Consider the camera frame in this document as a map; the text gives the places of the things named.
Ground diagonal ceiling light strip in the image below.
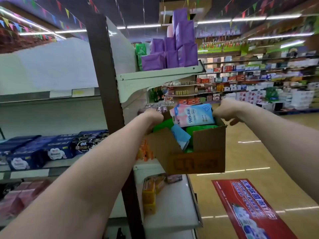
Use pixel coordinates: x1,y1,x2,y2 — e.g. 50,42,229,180
0,7,66,40

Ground green packet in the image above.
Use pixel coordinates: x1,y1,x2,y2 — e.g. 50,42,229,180
135,43,149,71

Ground person's left forearm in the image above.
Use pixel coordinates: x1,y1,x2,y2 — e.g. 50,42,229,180
0,113,150,239

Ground strings of colourful bunting flags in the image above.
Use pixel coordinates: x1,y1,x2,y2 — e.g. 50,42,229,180
0,0,319,35

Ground white shelf unit brown post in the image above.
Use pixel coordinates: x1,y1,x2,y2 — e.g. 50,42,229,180
0,15,205,239

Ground person's right forearm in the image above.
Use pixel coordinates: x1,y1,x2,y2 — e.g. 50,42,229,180
237,99,319,203

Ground row of dark blue packets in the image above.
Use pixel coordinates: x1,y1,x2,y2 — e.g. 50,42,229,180
0,129,109,171

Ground person's left hand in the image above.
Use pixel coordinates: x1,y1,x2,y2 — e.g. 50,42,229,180
140,109,164,132

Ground red floor sticker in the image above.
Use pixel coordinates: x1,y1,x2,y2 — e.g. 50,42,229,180
212,178,298,239

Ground person's right hand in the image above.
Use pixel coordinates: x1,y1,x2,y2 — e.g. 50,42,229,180
212,98,244,126

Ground orange packets bundle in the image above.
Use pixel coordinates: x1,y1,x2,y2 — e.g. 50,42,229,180
137,139,155,162

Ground short ceiling light strip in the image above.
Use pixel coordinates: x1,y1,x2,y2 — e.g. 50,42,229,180
247,32,315,41

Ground yellow packet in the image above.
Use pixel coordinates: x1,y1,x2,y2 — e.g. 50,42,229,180
143,177,157,205

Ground brown cardboard box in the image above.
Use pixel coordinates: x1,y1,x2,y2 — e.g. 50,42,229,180
146,116,228,176

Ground orange packet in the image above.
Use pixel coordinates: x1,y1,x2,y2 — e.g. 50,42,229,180
154,175,166,194

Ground long ceiling light strip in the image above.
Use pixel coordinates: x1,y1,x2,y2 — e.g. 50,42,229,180
20,15,303,36

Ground purple packets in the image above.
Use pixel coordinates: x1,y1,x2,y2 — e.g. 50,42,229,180
141,8,199,72

